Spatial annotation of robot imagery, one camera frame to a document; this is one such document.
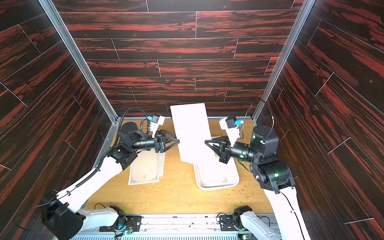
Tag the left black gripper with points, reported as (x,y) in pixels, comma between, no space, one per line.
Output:
(160,140)

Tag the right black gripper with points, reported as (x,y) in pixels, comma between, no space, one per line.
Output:
(224,151)

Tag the ornate stationery paper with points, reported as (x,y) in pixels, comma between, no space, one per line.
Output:
(147,168)
(192,129)

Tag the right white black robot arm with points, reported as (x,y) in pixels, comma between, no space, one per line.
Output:
(275,178)

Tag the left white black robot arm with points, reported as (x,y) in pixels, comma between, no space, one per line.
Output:
(64,215)

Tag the white plastic storage tray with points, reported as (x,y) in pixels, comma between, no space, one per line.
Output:
(234,176)

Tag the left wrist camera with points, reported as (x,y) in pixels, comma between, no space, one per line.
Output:
(155,122)

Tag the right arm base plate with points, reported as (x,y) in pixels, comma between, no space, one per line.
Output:
(226,222)

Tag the front aluminium rail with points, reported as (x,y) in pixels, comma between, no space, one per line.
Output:
(176,227)

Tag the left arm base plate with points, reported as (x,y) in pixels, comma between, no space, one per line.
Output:
(127,224)

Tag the right aluminium frame post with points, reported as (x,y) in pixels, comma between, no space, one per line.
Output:
(287,48)

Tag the aluminium frame post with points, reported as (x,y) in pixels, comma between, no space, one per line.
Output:
(58,23)
(287,48)

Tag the left aluminium frame post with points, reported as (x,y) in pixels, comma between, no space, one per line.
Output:
(58,23)

